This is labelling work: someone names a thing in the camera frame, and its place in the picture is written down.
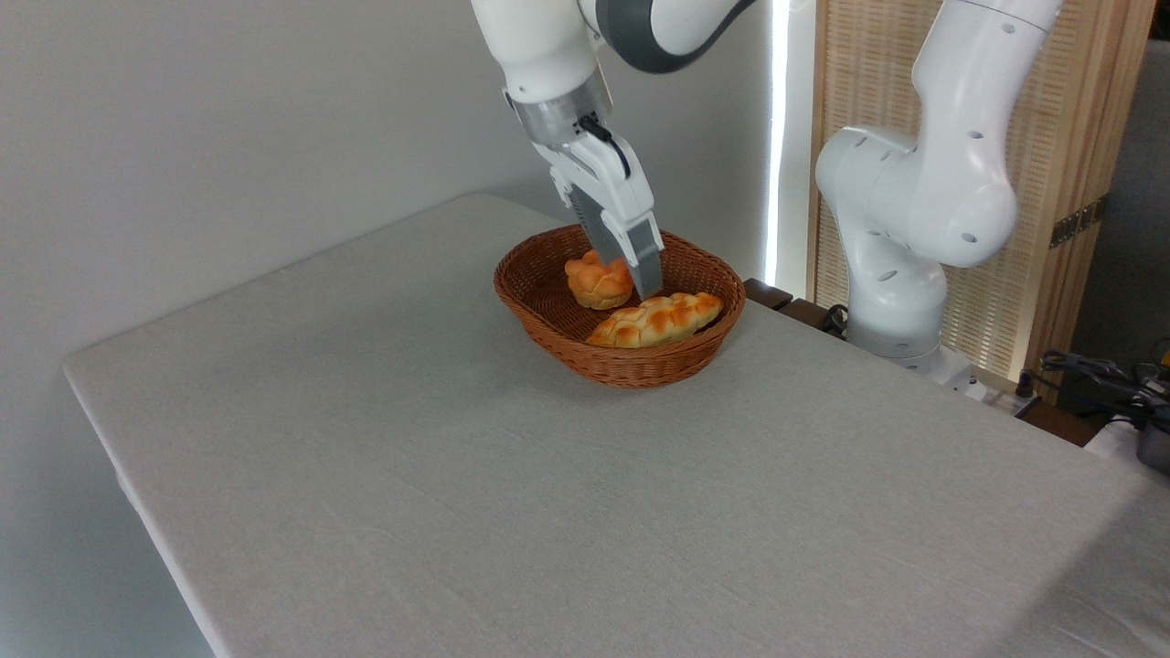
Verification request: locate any brown wicker basket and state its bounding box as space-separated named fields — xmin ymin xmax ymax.
xmin=494 ymin=224 xmax=747 ymax=390

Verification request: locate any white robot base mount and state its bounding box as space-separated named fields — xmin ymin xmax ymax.
xmin=900 ymin=345 xmax=990 ymax=403

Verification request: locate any long braided bread loaf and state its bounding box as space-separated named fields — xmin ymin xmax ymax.
xmin=585 ymin=292 xmax=724 ymax=350

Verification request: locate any black cable bundle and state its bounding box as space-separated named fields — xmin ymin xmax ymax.
xmin=1024 ymin=349 xmax=1170 ymax=432

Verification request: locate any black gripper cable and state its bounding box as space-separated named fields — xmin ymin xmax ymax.
xmin=578 ymin=114 xmax=633 ymax=180

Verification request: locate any round golden bread bun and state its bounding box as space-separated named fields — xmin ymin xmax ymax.
xmin=564 ymin=249 xmax=635 ymax=311

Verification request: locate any dark brown wooden furniture edge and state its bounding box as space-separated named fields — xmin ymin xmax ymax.
xmin=744 ymin=278 xmax=851 ymax=341

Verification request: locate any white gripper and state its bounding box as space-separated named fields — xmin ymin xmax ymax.
xmin=547 ymin=134 xmax=666 ymax=302

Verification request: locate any dark metal screen hinge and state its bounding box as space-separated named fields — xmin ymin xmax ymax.
xmin=1049 ymin=194 xmax=1110 ymax=249

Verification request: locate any grey tablecloth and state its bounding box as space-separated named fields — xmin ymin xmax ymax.
xmin=62 ymin=192 xmax=1170 ymax=658

